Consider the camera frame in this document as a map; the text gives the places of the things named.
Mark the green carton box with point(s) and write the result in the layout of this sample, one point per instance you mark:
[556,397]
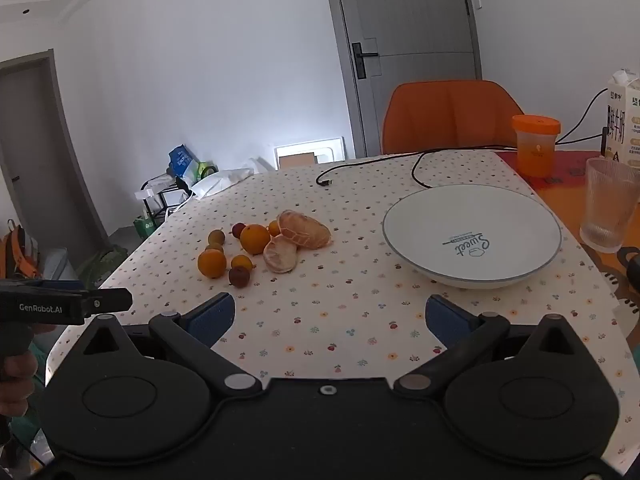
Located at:
[144,227]

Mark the person's left hand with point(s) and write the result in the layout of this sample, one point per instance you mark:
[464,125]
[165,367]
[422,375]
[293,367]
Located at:
[17,380]

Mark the green packet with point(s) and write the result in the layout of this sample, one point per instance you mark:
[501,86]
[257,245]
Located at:
[205,170]

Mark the yellow-brown round fruit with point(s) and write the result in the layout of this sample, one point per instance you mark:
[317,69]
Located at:
[216,236]

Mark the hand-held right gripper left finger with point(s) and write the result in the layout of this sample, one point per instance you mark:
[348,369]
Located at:
[212,316]

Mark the white plate with blue rim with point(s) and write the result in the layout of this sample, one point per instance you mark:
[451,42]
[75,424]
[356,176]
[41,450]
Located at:
[450,230]

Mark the orange lidded plastic jar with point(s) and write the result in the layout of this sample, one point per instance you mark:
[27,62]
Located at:
[535,147]

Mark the dark grey door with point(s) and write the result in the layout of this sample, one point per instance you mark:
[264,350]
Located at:
[45,160]

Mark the orange chair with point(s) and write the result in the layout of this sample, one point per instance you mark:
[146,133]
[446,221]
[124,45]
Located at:
[450,115]

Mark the dark grey device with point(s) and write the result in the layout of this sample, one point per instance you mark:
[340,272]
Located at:
[634,275]

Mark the dark red plum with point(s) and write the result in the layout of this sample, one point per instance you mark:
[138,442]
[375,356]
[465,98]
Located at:
[238,230]
[239,277]

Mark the clear plastic cup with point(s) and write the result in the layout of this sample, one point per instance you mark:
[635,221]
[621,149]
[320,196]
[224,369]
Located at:
[607,205]

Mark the blue packet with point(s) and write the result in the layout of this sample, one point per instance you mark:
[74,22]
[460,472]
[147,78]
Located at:
[180,160]

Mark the white flower-print tablecloth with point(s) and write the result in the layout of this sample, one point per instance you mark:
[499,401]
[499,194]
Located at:
[340,280]

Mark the small orange fruit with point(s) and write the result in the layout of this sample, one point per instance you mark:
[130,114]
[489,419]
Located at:
[274,228]
[241,262]

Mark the orange backpack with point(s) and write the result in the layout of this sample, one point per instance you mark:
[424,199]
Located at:
[17,255]

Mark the white milk carton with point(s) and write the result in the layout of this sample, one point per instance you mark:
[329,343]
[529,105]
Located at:
[622,120]

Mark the white plastic bag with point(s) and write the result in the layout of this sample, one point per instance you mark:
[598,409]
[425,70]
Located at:
[220,182]

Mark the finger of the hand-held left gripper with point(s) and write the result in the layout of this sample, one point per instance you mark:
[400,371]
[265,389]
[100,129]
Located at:
[112,300]
[62,285]

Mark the yellow-green round fruit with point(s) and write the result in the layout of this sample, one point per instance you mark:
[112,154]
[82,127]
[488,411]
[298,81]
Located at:
[214,247]

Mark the whole orange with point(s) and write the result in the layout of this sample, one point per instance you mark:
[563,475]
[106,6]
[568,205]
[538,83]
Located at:
[255,239]
[211,264]

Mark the dark green cloth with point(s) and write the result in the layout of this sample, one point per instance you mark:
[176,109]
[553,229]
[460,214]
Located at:
[102,267]

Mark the pale grey box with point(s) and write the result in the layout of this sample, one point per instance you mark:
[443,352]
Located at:
[57,262]

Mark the orange patterned table mat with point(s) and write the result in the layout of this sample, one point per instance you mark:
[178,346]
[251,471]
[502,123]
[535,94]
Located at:
[565,197]

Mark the black shelf rack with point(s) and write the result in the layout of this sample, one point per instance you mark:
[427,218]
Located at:
[162,205]

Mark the light grey door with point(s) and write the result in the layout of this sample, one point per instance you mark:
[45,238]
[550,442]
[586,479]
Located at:
[400,15]

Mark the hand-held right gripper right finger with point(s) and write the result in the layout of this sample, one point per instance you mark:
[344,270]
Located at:
[447,317]

